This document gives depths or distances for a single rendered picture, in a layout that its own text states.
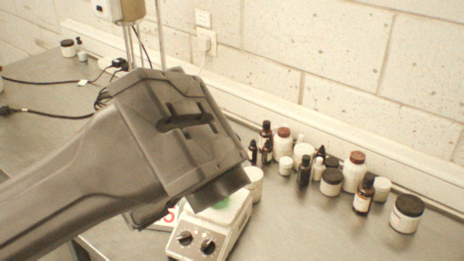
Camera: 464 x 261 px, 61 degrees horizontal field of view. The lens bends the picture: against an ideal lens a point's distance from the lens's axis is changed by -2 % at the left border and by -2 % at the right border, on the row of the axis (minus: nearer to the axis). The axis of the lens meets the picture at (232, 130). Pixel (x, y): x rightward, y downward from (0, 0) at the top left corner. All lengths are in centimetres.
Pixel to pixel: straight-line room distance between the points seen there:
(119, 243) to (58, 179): 77
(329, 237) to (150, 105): 82
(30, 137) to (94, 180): 120
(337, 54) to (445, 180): 42
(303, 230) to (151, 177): 80
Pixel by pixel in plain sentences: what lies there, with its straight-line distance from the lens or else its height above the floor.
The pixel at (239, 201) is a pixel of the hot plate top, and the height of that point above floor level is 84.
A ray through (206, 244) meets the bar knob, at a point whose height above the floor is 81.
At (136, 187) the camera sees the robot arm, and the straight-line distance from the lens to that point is 23.
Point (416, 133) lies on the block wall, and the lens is 112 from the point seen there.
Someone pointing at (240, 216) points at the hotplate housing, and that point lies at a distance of 94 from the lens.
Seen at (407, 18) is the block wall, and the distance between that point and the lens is 102.
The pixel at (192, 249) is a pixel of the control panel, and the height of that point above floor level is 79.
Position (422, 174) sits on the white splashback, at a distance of 113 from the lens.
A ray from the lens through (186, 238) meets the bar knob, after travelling 91.
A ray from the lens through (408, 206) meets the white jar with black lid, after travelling 103.
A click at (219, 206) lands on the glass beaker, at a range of 91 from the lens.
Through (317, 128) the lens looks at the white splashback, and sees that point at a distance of 119.
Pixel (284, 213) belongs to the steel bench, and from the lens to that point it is 104.
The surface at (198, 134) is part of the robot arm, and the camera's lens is 25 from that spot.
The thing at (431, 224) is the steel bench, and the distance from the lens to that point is 112.
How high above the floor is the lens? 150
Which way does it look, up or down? 35 degrees down
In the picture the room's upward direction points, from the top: straight up
